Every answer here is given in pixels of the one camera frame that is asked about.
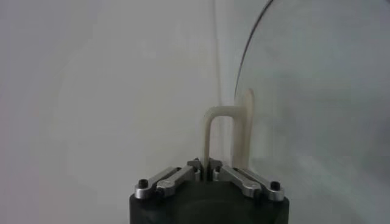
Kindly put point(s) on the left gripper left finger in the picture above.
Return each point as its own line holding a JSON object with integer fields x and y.
{"x": 173, "y": 179}

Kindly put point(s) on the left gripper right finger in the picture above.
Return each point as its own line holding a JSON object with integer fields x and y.
{"x": 243, "y": 181}

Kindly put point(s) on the round glass pot lid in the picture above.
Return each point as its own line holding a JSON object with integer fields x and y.
{"x": 242, "y": 128}

